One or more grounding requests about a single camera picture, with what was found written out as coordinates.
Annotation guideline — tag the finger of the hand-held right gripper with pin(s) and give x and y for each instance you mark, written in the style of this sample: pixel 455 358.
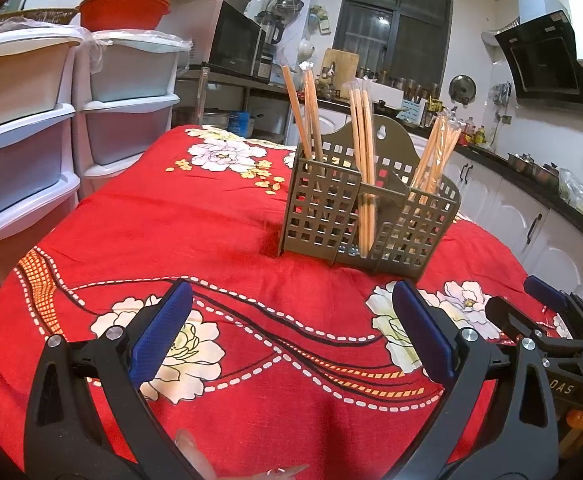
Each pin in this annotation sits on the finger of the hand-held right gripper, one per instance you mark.
pixel 509 312
pixel 544 290

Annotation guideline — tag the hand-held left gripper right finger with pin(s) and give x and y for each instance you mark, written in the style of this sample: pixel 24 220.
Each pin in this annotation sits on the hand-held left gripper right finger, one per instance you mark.
pixel 424 325

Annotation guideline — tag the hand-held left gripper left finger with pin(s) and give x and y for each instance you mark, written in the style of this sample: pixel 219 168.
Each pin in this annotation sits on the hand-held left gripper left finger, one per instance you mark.
pixel 164 320

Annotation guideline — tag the grey perforated chopstick holder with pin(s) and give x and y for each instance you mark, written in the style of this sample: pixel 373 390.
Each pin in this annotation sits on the grey perforated chopstick holder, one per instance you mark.
pixel 316 200

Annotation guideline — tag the set of chopsticks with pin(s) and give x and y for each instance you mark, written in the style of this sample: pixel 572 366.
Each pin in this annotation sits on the set of chopsticks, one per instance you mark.
pixel 364 160

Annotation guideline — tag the hanging kitchen utensils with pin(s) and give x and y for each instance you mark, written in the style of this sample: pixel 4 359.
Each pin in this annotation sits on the hanging kitchen utensils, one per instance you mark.
pixel 502 95

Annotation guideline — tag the person's left hand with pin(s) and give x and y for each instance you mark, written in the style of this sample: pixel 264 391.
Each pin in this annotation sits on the person's left hand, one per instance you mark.
pixel 194 457

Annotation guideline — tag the red floral tablecloth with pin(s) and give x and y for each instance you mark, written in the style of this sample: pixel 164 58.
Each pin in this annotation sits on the red floral tablecloth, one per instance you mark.
pixel 171 220

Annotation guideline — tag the clear plastic bag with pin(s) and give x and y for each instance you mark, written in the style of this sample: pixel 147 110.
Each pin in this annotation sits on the clear plastic bag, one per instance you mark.
pixel 579 192

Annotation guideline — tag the steel pot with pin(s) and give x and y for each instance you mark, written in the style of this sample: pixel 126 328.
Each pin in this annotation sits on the steel pot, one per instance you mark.
pixel 521 161
pixel 546 171

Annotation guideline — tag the black kitchen countertop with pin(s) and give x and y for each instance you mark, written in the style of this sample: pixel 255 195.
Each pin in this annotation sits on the black kitchen countertop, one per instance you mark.
pixel 486 157

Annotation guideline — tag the cluster of condiment bottles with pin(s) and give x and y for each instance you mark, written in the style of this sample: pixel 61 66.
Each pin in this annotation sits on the cluster of condiment bottles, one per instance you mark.
pixel 476 135

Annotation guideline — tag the steel stockpot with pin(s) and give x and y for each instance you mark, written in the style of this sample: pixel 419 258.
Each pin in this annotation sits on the steel stockpot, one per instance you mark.
pixel 216 119

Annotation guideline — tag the blue plastic bottle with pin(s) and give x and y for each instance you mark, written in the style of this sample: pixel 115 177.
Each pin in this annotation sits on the blue plastic bottle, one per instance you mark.
pixel 239 125

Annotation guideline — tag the white knife holder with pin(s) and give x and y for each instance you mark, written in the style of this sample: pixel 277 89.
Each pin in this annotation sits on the white knife holder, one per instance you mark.
pixel 411 112

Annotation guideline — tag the hanging steel pot lid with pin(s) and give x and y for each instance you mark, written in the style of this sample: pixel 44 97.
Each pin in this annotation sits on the hanging steel pot lid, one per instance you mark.
pixel 461 90

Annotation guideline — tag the black range hood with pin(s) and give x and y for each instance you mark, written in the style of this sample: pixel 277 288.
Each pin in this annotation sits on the black range hood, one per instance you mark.
pixel 546 60

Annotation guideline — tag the white countertop box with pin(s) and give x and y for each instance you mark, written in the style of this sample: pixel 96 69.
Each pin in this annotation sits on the white countertop box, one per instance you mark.
pixel 389 95

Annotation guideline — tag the row of spice jars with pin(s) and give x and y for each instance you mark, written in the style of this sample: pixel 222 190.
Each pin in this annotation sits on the row of spice jars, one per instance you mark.
pixel 396 82

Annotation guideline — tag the steel shelf rack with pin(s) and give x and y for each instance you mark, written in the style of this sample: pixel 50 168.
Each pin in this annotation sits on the steel shelf rack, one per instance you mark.
pixel 231 79

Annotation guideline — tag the white plastic drawer tower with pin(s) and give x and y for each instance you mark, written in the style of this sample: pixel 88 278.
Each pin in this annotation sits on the white plastic drawer tower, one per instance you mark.
pixel 131 70
pixel 16 75

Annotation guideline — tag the steel kitchen faucet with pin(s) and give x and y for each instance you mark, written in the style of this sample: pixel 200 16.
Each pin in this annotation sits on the steel kitchen faucet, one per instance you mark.
pixel 329 80

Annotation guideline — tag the clear plastic container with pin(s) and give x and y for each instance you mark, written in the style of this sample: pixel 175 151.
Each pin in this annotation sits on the clear plastic container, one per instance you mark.
pixel 277 76

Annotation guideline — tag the small black appliance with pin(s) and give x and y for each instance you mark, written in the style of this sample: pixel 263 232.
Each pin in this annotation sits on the small black appliance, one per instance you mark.
pixel 263 67

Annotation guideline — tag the wooden cutting board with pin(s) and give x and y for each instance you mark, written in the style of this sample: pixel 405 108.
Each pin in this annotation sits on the wooden cutting board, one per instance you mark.
pixel 344 65

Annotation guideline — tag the dark framed window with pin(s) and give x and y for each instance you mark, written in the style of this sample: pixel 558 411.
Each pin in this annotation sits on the dark framed window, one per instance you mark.
pixel 421 35

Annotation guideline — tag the white hood chimney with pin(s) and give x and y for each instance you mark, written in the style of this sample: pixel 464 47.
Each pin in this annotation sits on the white hood chimney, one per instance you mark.
pixel 544 2

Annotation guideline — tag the silver black microwave oven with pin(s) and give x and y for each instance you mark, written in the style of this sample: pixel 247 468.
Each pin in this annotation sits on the silver black microwave oven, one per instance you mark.
pixel 236 40

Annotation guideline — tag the white teapot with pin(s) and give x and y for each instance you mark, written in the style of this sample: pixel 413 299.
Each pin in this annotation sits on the white teapot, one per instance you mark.
pixel 305 49

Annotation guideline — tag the red plastic basin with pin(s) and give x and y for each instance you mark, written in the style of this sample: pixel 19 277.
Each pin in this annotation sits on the red plastic basin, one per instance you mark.
pixel 121 12

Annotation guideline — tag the black blender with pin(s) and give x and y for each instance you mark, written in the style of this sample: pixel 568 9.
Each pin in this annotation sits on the black blender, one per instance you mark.
pixel 271 27

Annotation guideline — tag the hanging green white packets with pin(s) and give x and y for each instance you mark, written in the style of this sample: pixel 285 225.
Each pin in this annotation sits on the hanging green white packets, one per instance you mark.
pixel 321 22

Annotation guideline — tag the brown wicker basket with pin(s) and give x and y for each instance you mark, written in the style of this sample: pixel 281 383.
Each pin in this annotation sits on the brown wicker basket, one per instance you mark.
pixel 36 15

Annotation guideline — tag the hanging steel colander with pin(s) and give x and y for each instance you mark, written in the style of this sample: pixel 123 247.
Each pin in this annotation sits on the hanging steel colander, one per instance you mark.
pixel 289 2

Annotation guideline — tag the wall socket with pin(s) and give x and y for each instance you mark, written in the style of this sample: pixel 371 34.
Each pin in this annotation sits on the wall socket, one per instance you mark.
pixel 506 120

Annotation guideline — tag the silver flexible duct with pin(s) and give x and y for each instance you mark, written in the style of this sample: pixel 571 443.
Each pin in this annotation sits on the silver flexible duct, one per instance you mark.
pixel 506 27

